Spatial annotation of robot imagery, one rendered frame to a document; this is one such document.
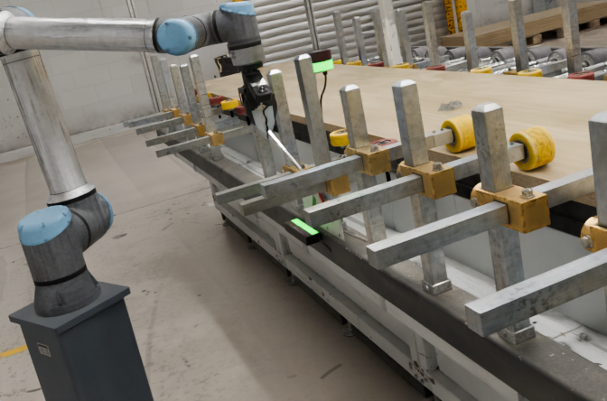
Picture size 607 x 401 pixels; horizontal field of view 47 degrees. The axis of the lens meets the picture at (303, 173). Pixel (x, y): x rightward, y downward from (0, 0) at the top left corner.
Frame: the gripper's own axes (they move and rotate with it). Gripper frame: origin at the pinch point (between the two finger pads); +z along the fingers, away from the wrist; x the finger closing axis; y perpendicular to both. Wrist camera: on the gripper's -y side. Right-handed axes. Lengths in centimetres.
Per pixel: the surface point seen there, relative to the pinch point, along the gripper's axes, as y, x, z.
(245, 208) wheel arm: -22.9, 16.4, 11.6
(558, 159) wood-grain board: -72, -38, 7
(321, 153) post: -19.1, -7.4, 4.6
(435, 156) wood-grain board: -41, -28, 8
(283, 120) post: 5.9, -7.3, -1.6
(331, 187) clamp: -26.3, -5.7, 12.1
